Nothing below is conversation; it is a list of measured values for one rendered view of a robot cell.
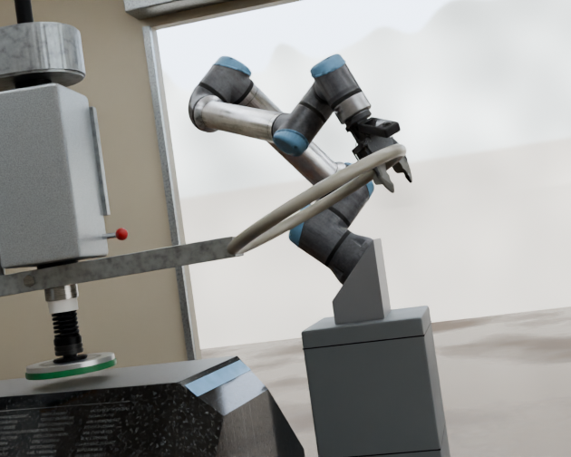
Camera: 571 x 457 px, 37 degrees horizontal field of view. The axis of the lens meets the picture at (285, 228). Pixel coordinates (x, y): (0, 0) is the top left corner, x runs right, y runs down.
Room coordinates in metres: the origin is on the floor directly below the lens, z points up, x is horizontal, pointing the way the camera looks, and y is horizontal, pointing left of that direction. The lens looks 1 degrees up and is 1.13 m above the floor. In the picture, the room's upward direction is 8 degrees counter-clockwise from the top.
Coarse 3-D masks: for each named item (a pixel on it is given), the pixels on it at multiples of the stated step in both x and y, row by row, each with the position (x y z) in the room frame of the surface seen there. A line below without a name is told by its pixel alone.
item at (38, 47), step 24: (24, 24) 2.02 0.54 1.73; (48, 24) 2.03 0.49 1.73; (0, 48) 2.02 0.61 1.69; (24, 48) 2.02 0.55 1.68; (48, 48) 2.03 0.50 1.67; (72, 48) 2.08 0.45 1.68; (0, 72) 2.02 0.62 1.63; (24, 72) 2.02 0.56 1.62; (48, 72) 2.04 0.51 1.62; (72, 72) 2.07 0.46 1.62
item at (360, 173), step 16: (400, 144) 1.96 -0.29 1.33; (368, 160) 1.84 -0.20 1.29; (384, 160) 1.88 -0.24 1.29; (336, 176) 1.81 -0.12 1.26; (352, 176) 1.82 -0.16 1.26; (368, 176) 2.20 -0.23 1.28; (304, 192) 1.82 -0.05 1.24; (320, 192) 1.81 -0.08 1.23; (336, 192) 2.26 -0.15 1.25; (352, 192) 2.25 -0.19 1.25; (288, 208) 1.82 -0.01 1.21; (320, 208) 2.27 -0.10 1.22; (256, 224) 1.86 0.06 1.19; (272, 224) 1.84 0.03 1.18; (288, 224) 2.25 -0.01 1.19; (240, 240) 1.91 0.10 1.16; (256, 240) 2.18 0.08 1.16
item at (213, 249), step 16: (208, 240) 2.02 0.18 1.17; (224, 240) 2.02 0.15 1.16; (128, 256) 2.04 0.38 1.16; (144, 256) 2.04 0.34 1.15; (160, 256) 2.04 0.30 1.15; (176, 256) 2.03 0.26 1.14; (192, 256) 2.03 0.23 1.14; (208, 256) 2.02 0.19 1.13; (224, 256) 2.02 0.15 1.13; (240, 256) 2.13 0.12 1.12; (32, 272) 2.07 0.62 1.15; (48, 272) 2.07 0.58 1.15; (64, 272) 2.06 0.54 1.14; (80, 272) 2.06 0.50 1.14; (96, 272) 2.05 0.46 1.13; (112, 272) 2.05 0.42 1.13; (128, 272) 2.04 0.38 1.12; (0, 288) 2.08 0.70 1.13; (16, 288) 2.08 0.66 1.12; (32, 288) 2.07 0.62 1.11
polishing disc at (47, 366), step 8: (104, 352) 2.21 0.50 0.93; (48, 360) 2.20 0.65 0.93; (80, 360) 2.08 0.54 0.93; (88, 360) 2.06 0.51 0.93; (96, 360) 2.06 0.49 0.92; (104, 360) 2.08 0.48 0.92; (32, 368) 2.05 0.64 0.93; (40, 368) 2.03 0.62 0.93; (48, 368) 2.02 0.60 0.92; (56, 368) 2.02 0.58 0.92; (64, 368) 2.02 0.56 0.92; (72, 368) 2.03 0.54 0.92
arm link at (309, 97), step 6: (312, 84) 2.28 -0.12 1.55; (312, 90) 2.26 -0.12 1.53; (306, 96) 2.26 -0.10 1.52; (312, 96) 2.25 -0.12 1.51; (318, 96) 2.23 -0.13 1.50; (306, 102) 2.25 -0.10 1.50; (312, 102) 2.24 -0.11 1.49; (318, 102) 2.24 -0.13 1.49; (324, 102) 2.24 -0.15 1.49; (318, 108) 2.24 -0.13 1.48; (324, 108) 2.25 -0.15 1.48; (330, 108) 2.26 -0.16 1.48; (324, 114) 2.25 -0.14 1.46; (330, 114) 2.27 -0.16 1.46
